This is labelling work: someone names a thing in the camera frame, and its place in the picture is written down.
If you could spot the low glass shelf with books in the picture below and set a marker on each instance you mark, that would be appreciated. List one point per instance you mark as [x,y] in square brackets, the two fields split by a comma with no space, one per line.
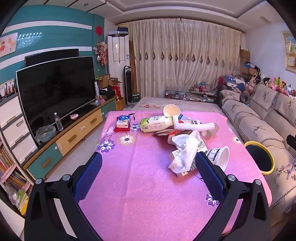
[185,95]

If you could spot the large curved television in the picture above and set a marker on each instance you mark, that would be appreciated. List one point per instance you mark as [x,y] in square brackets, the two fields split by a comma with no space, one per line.
[55,97]

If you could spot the framed flower picture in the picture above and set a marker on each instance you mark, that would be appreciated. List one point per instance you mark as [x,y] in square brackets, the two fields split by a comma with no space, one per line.
[289,53]

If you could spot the blue white tissue box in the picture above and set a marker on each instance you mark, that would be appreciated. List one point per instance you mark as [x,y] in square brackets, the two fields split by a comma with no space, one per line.
[122,121]

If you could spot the white foam sleeve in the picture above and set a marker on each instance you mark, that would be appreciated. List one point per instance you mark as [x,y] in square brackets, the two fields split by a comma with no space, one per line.
[194,126]

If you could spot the beige sofa with deer covers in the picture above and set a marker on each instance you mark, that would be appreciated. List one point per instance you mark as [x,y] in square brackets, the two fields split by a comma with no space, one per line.
[254,129]

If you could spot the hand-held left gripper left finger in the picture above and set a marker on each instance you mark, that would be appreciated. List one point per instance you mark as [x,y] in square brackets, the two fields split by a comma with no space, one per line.
[89,176]

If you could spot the grey round cushion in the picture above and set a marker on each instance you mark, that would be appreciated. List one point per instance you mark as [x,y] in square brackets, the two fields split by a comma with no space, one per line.
[245,97]

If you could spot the black tower fan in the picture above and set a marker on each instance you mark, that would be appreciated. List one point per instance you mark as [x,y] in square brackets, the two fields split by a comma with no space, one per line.
[128,88]

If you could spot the green box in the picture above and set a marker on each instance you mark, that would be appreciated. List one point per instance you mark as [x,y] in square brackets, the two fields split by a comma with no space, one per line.
[135,97]

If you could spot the hanging flower ornament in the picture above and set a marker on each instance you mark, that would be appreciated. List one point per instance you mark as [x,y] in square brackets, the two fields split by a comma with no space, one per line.
[101,53]

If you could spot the flat red box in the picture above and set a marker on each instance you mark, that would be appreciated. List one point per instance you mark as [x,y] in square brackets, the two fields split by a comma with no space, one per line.
[120,129]

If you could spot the white yogurt cup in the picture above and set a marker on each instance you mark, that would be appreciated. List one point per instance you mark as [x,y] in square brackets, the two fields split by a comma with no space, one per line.
[219,157]

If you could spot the blue star plush pillow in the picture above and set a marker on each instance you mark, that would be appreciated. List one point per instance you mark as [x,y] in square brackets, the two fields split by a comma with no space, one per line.
[231,79]

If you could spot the open cardboard boxes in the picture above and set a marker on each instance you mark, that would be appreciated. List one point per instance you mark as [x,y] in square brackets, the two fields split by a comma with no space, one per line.
[108,81]

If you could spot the wooden bucket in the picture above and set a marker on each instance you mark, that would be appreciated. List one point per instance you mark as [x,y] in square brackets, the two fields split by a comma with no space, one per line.
[119,104]

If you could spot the clear plastic cup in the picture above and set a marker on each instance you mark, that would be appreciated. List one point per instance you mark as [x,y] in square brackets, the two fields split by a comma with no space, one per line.
[209,135]

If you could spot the glass bowl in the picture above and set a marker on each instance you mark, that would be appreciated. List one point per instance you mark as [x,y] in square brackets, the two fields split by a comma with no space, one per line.
[45,134]

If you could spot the row of plush toys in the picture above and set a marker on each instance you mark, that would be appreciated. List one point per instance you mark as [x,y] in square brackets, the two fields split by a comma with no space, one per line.
[275,84]

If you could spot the bookshelf with books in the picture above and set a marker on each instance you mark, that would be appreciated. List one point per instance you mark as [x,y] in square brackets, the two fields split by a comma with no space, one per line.
[11,180]

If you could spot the photo frame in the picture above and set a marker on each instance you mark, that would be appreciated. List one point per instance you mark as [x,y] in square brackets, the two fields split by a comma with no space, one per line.
[7,89]

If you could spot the dark red snack wrapper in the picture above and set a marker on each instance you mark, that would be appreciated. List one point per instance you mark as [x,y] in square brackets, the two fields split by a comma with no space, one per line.
[166,132]

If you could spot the stacked cardboard boxes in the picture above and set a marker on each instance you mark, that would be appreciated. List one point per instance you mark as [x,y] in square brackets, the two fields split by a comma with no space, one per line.
[244,58]

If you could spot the beige black floral tea box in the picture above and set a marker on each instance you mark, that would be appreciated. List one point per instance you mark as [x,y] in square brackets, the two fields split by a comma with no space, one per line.
[202,145]

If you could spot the white standing air conditioner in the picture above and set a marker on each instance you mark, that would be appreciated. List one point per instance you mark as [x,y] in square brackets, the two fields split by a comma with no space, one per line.
[118,55]

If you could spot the teal yellow television cabinet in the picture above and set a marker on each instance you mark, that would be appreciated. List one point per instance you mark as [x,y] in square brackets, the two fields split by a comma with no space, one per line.
[76,132]

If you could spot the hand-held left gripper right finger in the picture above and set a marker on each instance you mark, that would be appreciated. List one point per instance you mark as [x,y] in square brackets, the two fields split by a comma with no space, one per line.
[209,176]

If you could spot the white paper cup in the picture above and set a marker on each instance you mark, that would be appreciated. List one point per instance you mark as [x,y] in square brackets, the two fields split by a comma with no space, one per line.
[170,110]

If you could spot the small pink dish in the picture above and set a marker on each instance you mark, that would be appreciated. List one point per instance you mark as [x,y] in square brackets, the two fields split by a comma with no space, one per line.
[74,116]

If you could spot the boxes on air conditioner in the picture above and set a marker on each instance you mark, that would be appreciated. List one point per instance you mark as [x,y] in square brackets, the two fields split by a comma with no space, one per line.
[122,30]

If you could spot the clear water bottle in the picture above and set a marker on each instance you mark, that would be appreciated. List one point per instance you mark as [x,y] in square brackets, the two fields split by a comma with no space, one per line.
[58,122]

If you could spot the white plastic drawer unit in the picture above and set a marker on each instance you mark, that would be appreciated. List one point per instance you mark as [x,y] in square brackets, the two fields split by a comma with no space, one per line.
[13,129]

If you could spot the yellow rimmed black trash bin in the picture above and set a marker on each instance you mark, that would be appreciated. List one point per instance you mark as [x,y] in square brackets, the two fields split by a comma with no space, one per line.
[261,160]

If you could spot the pink floral tablecloth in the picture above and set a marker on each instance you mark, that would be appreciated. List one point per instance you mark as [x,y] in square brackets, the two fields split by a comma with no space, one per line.
[143,173]

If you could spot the white paper towel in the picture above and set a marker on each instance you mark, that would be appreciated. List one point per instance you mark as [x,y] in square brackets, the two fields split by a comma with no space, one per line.
[185,150]

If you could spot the cartoon wall poster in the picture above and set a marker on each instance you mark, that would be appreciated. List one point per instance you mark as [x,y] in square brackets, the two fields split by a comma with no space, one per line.
[8,44]

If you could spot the green label plastic bottle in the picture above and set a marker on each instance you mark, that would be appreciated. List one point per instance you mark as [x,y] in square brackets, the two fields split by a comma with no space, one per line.
[155,124]

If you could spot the red round wall decoration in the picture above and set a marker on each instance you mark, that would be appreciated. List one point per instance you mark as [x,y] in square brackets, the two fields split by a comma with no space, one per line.
[99,30]

